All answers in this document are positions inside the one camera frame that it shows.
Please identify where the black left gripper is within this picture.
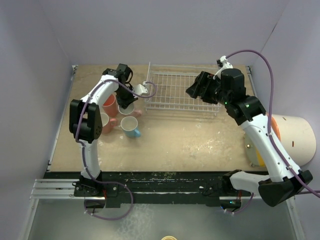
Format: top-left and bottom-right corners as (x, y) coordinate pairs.
(115, 86), (138, 110)

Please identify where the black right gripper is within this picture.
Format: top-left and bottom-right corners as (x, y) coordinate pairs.
(186, 71), (231, 106)

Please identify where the light pink mug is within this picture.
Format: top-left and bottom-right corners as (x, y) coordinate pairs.
(118, 103), (143, 118)

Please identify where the salmon pink cup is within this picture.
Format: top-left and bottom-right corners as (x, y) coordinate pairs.
(102, 94), (119, 118)

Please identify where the blue cup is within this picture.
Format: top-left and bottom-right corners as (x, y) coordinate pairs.
(120, 116), (141, 138)

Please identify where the salmon pink mug with handle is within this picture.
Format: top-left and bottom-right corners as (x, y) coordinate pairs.
(100, 113), (118, 134)

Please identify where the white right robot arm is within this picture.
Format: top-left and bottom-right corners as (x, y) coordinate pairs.
(185, 68), (313, 207)

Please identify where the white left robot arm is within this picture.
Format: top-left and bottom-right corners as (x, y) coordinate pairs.
(69, 64), (137, 196)

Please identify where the cream cylinder with orange lid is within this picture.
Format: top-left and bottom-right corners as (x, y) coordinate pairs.
(244, 112), (317, 170)

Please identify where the yellow round object at bottom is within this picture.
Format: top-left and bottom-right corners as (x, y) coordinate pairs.
(161, 235), (177, 240)

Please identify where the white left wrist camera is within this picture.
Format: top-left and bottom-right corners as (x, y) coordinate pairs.
(133, 81), (149, 97)

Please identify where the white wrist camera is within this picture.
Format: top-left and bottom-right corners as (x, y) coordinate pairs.
(214, 55), (234, 79)
(133, 81), (149, 97)

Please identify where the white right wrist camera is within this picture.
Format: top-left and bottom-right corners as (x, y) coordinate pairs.
(214, 55), (234, 79)

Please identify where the white wire dish rack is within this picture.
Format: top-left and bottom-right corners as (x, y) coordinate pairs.
(144, 63), (222, 114)

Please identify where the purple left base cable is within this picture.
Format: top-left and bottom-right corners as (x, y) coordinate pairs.
(83, 181), (135, 221)

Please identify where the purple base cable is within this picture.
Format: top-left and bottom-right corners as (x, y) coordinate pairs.
(83, 181), (135, 221)
(223, 183), (255, 216)

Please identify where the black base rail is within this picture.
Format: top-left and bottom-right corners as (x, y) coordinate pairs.
(68, 170), (252, 208)

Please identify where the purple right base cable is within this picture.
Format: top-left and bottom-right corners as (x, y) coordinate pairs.
(223, 183), (255, 216)

